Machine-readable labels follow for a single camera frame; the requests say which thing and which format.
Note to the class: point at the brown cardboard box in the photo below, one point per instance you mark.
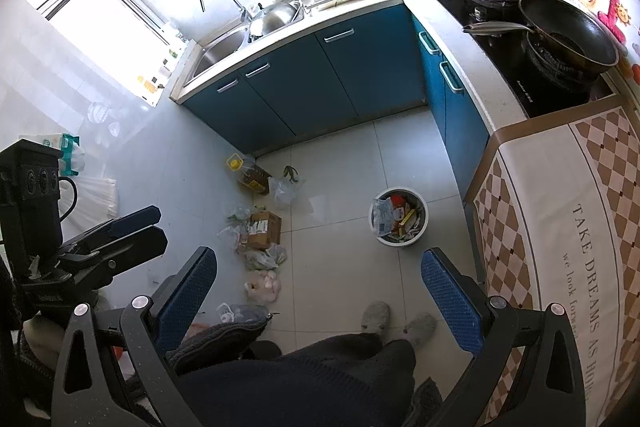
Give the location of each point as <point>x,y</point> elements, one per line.
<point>265,229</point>

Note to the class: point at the black wok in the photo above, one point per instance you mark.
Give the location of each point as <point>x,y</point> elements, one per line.
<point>565,32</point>

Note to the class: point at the blue stove base cabinet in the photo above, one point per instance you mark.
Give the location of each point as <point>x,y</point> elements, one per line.
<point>460,122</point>

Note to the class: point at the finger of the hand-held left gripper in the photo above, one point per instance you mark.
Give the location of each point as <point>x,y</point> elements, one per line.
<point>135,218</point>
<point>145,243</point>

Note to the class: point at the window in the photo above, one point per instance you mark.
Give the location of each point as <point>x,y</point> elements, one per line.
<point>90,22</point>

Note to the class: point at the colourful wall stickers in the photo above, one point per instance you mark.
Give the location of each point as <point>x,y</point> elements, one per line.
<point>615,14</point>

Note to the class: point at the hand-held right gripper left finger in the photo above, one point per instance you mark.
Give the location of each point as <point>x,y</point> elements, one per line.
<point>187,297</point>

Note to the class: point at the cooking oil bottle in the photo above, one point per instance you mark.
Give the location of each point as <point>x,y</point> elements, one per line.
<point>252,179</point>

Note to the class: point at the steel pot lid in sink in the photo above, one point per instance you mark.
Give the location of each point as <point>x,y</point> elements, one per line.
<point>275,19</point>

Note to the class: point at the grey fluffy slipper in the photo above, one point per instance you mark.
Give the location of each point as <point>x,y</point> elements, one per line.
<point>420,329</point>
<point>376,317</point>

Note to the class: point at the white green tissue pack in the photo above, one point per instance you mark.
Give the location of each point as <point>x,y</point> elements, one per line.
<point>65,154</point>

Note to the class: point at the black burner grate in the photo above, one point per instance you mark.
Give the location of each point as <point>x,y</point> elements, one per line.
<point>550,67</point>

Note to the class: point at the white trash bin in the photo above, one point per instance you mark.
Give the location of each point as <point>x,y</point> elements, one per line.
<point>400,241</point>

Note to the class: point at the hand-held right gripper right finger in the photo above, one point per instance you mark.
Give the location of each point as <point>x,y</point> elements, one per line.
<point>450,302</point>

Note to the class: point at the black cooktop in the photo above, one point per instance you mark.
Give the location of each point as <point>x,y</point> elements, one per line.
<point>505,57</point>

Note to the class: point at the long yellow carton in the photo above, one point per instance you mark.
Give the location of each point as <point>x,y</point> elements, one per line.
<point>404,219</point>

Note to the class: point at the clear plastic container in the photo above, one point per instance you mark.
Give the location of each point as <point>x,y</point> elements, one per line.
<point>105,117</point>

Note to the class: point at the plastic bag of eggs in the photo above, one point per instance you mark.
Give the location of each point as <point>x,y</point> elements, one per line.
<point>265,287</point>

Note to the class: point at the printed beige tablecloth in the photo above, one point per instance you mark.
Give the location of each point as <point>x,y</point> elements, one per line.
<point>550,207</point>

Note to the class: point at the blue sink base cabinet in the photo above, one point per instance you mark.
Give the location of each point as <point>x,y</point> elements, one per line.
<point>300,77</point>

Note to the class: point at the green vegetable scrap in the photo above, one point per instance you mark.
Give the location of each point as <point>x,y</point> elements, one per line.
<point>292,174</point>

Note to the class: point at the clear plastic bag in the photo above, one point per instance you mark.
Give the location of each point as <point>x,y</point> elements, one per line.
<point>285,194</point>
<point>240,312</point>

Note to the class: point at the steel sink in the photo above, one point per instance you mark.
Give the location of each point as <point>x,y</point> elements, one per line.
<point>220,49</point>

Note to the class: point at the plastic bag of vegetables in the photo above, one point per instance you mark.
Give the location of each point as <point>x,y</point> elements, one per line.
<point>262,257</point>
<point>237,219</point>

